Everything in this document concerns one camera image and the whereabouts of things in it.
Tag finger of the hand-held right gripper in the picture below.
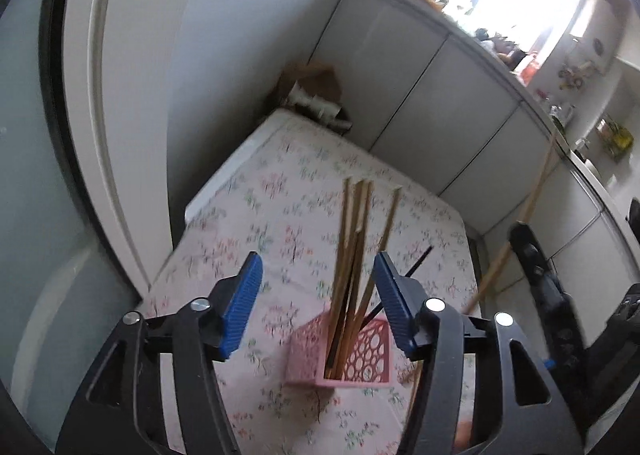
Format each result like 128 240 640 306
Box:
507 222 587 377

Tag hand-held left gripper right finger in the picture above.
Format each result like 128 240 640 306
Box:
374 251 586 455

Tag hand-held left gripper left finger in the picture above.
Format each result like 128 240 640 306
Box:
55 251 264 455

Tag bunch of bamboo chopsticks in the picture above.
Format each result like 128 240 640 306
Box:
324 177 434 382

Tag single light wooden chopstick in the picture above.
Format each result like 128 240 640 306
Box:
466 134 559 312
400 365 424 423

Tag pink perforated utensil holder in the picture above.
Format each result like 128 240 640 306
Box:
284 311 394 389

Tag floral tablecloth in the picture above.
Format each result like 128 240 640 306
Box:
144 109 482 455

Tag yellow green packets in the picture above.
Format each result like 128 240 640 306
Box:
596 114 634 159

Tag white kitchen cabinets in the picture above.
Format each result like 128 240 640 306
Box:
304 0 640 296

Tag red bottle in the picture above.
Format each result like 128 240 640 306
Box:
520 51 542 86

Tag brown cardboard box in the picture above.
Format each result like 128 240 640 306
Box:
269 62 354 136

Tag frosted glass door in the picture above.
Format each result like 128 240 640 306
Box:
0 0 177 455

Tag white kitchen countertop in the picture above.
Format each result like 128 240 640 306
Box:
354 0 640 241

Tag hanging wall ornaments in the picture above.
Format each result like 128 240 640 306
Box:
556 59 607 92

